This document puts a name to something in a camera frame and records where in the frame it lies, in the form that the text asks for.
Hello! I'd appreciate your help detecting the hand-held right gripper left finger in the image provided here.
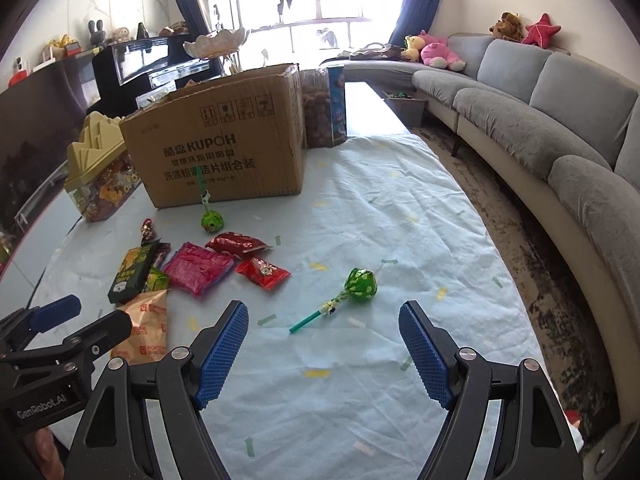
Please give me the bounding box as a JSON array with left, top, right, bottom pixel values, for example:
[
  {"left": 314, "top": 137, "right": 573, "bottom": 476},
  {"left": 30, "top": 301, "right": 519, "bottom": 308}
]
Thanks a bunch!
[{"left": 67, "top": 300, "right": 249, "bottom": 480}]

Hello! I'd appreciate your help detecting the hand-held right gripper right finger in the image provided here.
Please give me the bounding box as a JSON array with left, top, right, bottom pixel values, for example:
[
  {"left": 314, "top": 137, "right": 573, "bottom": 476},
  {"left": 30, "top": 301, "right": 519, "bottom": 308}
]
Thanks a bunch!
[{"left": 398, "top": 300, "right": 586, "bottom": 480}]

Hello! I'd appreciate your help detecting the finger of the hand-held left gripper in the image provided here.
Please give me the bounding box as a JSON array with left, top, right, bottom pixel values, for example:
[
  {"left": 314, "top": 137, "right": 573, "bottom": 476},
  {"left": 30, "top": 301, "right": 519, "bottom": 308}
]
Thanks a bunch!
[
  {"left": 0, "top": 308, "right": 133, "bottom": 376},
  {"left": 0, "top": 295, "right": 82, "bottom": 353}
]

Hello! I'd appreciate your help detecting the pink snack packet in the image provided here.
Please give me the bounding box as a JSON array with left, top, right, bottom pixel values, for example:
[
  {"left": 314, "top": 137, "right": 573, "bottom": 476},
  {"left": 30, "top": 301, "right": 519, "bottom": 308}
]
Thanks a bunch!
[{"left": 162, "top": 241, "right": 236, "bottom": 298}]

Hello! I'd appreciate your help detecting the large green lollipop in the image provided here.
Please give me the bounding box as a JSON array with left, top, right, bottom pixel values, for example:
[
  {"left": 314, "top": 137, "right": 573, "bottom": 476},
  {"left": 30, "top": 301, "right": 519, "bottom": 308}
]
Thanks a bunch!
[{"left": 289, "top": 267, "right": 377, "bottom": 334}]

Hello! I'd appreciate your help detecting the brown cardboard box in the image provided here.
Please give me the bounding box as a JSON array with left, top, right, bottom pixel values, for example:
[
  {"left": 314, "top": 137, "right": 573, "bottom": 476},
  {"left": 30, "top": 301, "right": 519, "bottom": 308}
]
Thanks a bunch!
[{"left": 119, "top": 63, "right": 307, "bottom": 209}]

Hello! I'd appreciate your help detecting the person's left hand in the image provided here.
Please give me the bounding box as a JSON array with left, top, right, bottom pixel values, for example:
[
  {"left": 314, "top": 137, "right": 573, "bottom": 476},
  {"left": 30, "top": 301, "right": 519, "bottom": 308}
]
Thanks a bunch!
[{"left": 35, "top": 427, "right": 68, "bottom": 480}]

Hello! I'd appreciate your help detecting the orange snack packet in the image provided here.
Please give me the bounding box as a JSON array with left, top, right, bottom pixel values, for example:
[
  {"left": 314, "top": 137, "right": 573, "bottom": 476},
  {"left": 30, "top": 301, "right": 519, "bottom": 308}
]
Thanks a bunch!
[{"left": 110, "top": 287, "right": 169, "bottom": 366}]

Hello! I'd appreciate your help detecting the green and black snack packet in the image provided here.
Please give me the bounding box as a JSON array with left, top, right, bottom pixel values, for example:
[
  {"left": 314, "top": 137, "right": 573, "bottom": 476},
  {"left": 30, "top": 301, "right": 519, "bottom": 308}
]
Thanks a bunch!
[{"left": 108, "top": 244, "right": 160, "bottom": 304}]

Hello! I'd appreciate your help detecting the yellow green snack packet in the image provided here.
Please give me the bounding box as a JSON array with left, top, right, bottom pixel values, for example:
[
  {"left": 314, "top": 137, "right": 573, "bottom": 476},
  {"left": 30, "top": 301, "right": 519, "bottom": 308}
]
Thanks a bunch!
[{"left": 142, "top": 267, "right": 171, "bottom": 293}]

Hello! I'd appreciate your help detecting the small red candy packet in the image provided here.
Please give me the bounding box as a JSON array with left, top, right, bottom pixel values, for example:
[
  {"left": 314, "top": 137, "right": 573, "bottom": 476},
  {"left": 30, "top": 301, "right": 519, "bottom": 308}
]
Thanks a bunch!
[{"left": 235, "top": 256, "right": 292, "bottom": 291}]

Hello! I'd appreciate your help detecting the dark red snack packet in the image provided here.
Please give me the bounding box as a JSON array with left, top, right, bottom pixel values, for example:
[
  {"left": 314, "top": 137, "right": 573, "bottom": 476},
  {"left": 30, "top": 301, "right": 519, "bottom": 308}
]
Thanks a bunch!
[{"left": 205, "top": 231, "right": 273, "bottom": 261}]

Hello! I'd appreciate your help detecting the small green lollipop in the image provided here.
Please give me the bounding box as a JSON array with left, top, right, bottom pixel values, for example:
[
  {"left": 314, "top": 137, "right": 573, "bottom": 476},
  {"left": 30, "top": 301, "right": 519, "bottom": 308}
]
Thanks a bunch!
[{"left": 192, "top": 167, "right": 224, "bottom": 233}]

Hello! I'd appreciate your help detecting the patterned rug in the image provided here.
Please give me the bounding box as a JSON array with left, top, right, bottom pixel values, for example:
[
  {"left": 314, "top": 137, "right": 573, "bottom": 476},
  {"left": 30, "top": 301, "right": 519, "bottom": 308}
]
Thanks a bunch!
[{"left": 415, "top": 125, "right": 621, "bottom": 461}]

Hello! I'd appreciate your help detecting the candy jar with gold lid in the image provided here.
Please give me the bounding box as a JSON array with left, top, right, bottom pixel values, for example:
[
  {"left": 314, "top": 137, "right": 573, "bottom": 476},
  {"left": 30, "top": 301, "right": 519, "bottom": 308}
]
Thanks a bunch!
[{"left": 64, "top": 111, "right": 143, "bottom": 223}]

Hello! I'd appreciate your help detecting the dark glossy cabinet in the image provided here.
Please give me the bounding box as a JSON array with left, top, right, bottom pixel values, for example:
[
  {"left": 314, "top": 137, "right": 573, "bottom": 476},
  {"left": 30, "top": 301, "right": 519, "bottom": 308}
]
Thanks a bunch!
[{"left": 0, "top": 52, "right": 108, "bottom": 261}]

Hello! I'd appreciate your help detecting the clear plastic bag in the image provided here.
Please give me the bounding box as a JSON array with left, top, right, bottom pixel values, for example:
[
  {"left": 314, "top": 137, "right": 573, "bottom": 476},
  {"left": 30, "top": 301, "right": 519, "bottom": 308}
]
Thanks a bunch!
[{"left": 136, "top": 87, "right": 176, "bottom": 110}]

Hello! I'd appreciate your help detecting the white and red device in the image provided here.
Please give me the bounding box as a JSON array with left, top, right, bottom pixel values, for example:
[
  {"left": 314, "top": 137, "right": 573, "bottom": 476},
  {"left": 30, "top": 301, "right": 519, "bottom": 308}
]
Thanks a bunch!
[{"left": 9, "top": 56, "right": 30, "bottom": 86}]

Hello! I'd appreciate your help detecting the grey storage bin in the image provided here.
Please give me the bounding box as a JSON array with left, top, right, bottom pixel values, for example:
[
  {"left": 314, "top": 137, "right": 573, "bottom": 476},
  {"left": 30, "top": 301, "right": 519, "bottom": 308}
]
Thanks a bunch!
[{"left": 382, "top": 91, "right": 429, "bottom": 127}]

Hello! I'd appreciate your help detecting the black piano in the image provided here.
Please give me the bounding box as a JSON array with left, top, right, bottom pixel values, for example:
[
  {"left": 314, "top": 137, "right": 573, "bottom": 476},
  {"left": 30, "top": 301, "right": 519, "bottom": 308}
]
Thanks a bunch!
[{"left": 91, "top": 35, "right": 223, "bottom": 116}]

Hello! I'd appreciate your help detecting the blue printed box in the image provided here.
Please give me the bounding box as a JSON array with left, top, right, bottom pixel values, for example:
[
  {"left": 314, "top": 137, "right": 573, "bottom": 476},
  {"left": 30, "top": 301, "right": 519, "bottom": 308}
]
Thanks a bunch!
[{"left": 327, "top": 65, "right": 347, "bottom": 147}]

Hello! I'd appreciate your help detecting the grey curved sofa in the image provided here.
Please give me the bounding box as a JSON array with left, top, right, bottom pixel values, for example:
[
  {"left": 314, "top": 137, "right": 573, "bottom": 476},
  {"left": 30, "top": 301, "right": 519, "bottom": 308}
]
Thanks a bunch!
[{"left": 345, "top": 34, "right": 640, "bottom": 461}]

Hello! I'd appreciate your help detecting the pink plush toy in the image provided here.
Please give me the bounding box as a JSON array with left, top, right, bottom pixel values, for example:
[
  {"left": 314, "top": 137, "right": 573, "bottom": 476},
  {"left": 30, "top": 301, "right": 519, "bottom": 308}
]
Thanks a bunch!
[{"left": 419, "top": 30, "right": 467, "bottom": 72}]

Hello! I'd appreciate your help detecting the brown bag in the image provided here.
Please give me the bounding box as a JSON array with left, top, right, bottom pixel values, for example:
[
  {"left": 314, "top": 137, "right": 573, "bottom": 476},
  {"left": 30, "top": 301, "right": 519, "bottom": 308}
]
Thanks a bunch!
[{"left": 337, "top": 42, "right": 406, "bottom": 62}]

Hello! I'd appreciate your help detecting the white shell bowl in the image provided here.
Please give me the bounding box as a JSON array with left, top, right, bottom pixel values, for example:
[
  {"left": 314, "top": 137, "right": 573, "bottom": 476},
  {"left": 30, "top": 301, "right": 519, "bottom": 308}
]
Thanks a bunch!
[{"left": 182, "top": 27, "right": 250, "bottom": 58}]

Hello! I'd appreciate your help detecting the brown plush toy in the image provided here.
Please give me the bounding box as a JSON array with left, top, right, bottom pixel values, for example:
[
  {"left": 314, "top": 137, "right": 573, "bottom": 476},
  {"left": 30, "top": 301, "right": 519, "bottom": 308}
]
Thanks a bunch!
[{"left": 489, "top": 11, "right": 525, "bottom": 43}]

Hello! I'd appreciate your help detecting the red star plush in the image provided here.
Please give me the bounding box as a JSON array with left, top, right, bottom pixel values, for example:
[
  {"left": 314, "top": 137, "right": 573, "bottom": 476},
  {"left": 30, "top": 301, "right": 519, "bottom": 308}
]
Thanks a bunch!
[{"left": 521, "top": 12, "right": 562, "bottom": 48}]

